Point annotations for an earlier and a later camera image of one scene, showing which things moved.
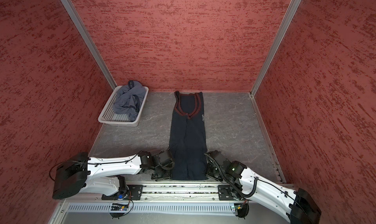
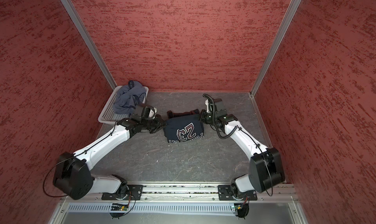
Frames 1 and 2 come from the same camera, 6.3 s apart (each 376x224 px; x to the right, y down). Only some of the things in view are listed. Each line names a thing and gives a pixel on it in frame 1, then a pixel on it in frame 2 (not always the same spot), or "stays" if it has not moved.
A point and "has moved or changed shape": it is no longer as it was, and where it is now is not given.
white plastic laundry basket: x=107 y=116 stays
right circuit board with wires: x=243 y=209 stays
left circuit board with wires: x=118 y=210 stays
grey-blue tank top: x=129 y=99 stays
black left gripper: x=167 y=176 -> x=160 y=124
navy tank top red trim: x=187 y=143 has moved or changed shape
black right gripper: x=209 y=172 -> x=202 y=118
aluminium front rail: x=172 y=193 stays
